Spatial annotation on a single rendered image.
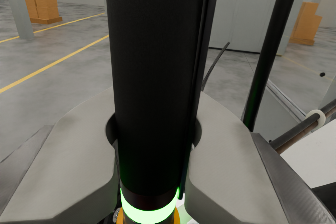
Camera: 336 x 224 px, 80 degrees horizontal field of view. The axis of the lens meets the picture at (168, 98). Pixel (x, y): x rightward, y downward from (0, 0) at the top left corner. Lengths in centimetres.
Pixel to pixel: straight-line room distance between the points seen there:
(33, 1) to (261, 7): 697
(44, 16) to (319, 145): 830
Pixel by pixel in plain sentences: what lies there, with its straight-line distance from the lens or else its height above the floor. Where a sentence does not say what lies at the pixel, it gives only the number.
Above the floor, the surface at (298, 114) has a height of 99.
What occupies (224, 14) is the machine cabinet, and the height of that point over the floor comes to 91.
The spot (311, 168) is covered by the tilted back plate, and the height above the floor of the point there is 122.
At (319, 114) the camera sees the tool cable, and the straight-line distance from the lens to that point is 38.
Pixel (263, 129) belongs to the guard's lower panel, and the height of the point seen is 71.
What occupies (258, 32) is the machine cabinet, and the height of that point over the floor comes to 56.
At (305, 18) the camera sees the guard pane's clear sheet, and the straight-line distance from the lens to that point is 129.
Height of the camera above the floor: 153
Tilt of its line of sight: 30 degrees down
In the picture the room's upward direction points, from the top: 4 degrees clockwise
